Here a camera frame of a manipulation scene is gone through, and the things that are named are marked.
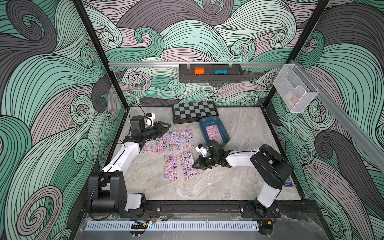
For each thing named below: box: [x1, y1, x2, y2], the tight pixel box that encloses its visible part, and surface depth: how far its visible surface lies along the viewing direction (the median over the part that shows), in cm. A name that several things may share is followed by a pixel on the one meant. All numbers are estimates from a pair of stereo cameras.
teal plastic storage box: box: [199, 116, 230, 147], surface depth 106 cm
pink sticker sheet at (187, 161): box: [179, 150, 198, 181], surface depth 89 cm
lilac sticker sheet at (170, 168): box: [163, 154, 179, 183], surface depth 89 cm
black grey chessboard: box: [172, 100, 220, 125], surface depth 116 cm
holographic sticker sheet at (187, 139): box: [181, 128, 195, 150], surface depth 103 cm
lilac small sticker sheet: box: [168, 130, 182, 152], surface depth 101 cm
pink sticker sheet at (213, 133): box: [205, 125, 224, 144], surface depth 106 cm
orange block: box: [194, 68, 205, 75], surface depth 97 cm
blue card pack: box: [284, 178, 294, 187], surface depth 81 cm
